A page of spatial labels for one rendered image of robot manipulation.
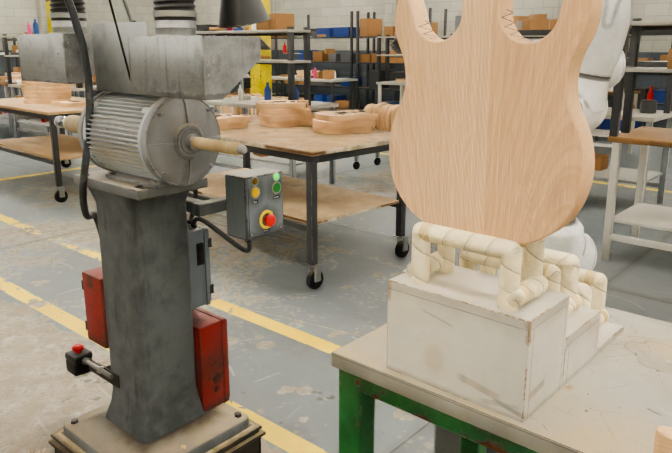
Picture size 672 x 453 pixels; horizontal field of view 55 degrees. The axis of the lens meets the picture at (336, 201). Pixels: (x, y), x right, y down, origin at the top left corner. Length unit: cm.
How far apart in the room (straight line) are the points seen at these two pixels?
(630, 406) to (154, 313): 138
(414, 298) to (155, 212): 105
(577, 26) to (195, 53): 86
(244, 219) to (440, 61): 107
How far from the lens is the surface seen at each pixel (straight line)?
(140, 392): 217
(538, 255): 110
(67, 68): 205
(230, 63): 154
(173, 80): 159
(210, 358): 224
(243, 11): 170
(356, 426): 133
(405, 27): 112
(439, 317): 112
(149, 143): 177
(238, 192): 199
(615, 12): 132
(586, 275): 144
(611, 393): 124
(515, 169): 103
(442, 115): 108
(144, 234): 198
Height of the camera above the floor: 151
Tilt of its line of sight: 14 degrees down
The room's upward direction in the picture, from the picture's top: straight up
